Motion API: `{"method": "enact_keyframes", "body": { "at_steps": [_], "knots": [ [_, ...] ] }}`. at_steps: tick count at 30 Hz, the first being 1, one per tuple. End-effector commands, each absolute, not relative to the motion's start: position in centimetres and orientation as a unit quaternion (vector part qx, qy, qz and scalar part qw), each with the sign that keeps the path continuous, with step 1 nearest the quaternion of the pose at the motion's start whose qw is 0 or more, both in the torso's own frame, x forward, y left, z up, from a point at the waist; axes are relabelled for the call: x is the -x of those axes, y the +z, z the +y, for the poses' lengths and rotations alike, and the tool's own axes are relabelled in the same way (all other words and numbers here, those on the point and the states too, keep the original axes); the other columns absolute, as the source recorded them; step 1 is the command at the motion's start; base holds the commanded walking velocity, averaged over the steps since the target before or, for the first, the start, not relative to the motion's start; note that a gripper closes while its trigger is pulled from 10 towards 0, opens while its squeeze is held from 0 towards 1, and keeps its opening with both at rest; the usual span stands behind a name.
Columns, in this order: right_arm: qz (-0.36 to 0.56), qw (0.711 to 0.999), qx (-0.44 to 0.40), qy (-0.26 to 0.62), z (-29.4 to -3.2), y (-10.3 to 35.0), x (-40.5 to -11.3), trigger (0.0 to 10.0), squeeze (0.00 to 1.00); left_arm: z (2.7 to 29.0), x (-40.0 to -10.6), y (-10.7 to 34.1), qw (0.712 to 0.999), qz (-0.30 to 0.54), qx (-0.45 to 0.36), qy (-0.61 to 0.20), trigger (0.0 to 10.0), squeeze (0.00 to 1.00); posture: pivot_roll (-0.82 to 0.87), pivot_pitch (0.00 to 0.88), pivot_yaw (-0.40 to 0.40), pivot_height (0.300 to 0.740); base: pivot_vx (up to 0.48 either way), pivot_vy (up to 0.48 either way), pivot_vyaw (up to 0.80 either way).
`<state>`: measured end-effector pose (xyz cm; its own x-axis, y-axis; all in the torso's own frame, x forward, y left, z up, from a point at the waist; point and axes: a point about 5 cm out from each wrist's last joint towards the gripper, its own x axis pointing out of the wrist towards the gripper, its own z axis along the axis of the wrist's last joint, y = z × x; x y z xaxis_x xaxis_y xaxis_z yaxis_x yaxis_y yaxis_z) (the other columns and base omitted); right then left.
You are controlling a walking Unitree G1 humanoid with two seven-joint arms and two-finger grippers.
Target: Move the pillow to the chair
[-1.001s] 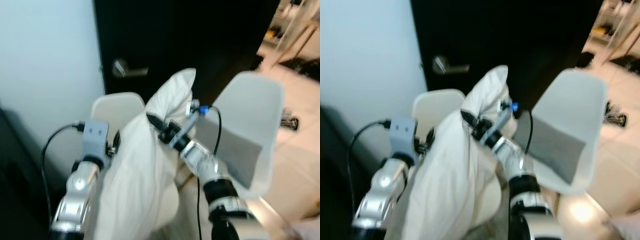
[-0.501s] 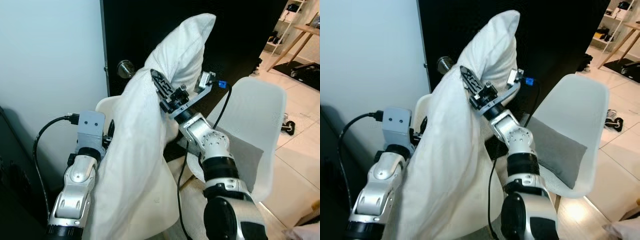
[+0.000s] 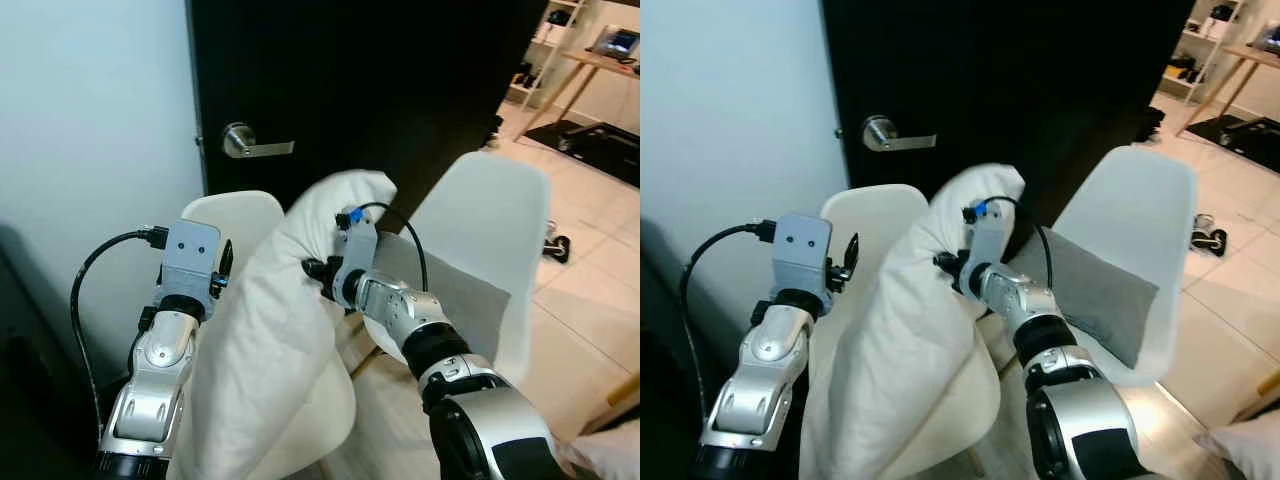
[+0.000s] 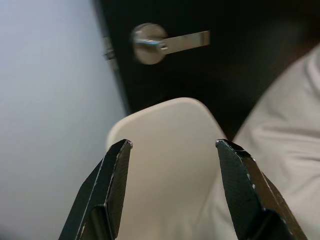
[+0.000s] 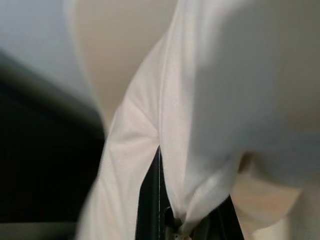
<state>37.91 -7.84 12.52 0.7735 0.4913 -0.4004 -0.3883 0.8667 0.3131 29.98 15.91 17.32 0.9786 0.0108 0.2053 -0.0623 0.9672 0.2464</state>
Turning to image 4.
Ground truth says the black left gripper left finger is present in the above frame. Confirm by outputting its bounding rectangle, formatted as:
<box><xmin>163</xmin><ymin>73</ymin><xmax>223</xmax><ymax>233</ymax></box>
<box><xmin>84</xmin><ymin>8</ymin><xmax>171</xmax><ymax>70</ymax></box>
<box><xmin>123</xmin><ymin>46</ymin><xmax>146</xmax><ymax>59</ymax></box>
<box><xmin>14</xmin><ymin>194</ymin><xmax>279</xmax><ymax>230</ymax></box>
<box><xmin>58</xmin><ymin>139</ymin><xmax>133</xmax><ymax>240</ymax></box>

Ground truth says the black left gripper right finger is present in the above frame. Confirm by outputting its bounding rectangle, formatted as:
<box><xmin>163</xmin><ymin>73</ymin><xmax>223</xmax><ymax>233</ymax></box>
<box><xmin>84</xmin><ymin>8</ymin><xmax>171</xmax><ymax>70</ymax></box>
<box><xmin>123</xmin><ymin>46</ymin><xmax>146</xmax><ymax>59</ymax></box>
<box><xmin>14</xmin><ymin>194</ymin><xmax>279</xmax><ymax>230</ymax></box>
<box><xmin>215</xmin><ymin>138</ymin><xmax>309</xmax><ymax>240</ymax></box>

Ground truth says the pink pillow with coloured dots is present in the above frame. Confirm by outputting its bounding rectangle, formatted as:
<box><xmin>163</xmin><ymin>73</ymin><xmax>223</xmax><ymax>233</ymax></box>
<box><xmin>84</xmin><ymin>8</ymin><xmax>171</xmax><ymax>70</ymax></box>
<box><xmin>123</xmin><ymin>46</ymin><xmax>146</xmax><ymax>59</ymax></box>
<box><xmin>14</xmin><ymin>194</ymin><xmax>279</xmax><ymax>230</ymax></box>
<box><xmin>232</xmin><ymin>44</ymin><xmax>320</xmax><ymax>240</ymax></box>

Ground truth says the white plastic chair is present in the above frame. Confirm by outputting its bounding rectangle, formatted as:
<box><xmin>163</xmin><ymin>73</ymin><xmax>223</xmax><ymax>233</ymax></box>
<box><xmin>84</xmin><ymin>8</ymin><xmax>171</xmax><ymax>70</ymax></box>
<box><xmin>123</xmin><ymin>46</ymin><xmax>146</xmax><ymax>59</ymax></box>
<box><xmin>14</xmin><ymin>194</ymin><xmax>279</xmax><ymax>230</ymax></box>
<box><xmin>106</xmin><ymin>97</ymin><xmax>242</xmax><ymax>240</ymax></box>

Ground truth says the black door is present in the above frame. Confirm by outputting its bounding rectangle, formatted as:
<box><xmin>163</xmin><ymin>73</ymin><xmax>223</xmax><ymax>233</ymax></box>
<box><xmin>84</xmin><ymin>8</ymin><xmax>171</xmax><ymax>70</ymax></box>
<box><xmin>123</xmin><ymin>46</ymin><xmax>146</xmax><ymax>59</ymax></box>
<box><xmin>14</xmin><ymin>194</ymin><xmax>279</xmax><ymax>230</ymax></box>
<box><xmin>93</xmin><ymin>0</ymin><xmax>320</xmax><ymax>141</ymax></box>

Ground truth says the silver lever door handle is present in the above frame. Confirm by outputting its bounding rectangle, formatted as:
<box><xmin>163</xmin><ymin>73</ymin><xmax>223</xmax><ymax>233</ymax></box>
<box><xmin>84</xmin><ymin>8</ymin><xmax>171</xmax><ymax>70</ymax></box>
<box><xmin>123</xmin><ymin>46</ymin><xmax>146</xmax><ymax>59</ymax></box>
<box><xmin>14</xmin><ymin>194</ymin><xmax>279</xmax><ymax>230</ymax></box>
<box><xmin>129</xmin><ymin>22</ymin><xmax>211</xmax><ymax>66</ymax></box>

